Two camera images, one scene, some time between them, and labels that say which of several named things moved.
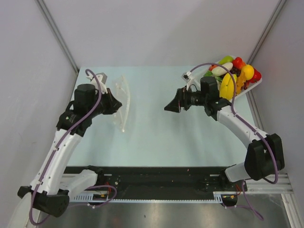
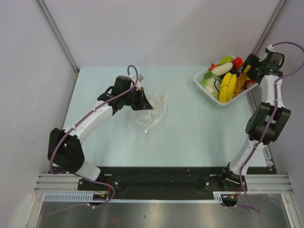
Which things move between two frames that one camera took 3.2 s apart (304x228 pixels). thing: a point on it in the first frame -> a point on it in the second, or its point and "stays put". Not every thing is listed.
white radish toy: (219, 70) stays put
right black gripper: (181, 100) -> (253, 61)
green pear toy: (227, 59) stays put
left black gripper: (114, 104) -> (143, 103)
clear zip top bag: (121, 91) -> (147, 118)
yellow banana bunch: (227, 86) stays put
